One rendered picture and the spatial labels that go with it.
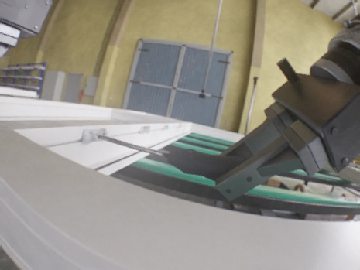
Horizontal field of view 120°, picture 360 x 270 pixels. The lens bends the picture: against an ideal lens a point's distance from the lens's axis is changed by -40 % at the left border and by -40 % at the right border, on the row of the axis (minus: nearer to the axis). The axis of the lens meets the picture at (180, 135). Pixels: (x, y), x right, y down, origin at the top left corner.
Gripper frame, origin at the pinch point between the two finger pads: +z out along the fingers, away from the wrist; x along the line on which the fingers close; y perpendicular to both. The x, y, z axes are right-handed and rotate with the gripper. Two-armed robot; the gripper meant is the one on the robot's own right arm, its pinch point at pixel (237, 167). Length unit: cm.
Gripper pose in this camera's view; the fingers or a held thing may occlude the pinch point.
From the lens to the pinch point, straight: 19.4
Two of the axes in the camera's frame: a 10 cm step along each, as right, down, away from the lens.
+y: -6.8, -7.2, -1.4
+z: -7.0, 5.8, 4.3
